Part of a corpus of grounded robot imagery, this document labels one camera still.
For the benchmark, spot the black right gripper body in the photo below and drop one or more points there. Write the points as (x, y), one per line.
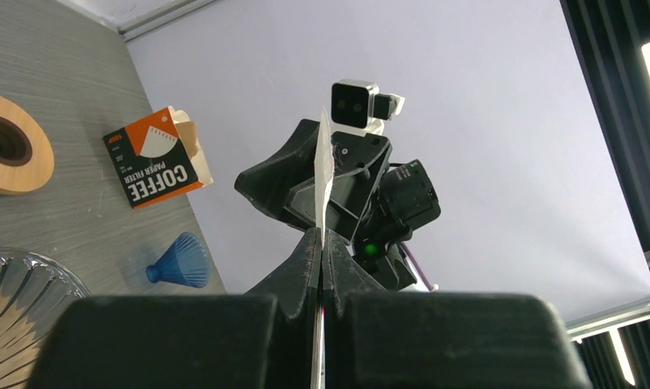
(355, 158)

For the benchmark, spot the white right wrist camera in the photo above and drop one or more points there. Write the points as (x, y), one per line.
(359, 108)

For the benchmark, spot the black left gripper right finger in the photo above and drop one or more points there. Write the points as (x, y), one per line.
(375, 338)

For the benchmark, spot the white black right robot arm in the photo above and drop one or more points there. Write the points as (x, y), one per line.
(374, 205)

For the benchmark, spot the wooden ring holder right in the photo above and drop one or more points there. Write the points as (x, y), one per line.
(26, 155)

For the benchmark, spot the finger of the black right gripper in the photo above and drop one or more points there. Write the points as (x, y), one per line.
(266, 185)
(300, 203)

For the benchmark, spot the white paper coffee filter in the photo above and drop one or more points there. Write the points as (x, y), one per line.
(324, 166)

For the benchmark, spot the clear grey ribbed dripper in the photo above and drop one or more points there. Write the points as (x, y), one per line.
(34, 291)

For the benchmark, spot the orange coffee filter box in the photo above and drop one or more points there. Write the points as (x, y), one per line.
(158, 157)

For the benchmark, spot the blue ribbed dripper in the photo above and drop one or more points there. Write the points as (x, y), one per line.
(186, 262)

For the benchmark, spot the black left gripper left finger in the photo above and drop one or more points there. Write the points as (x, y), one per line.
(266, 338)

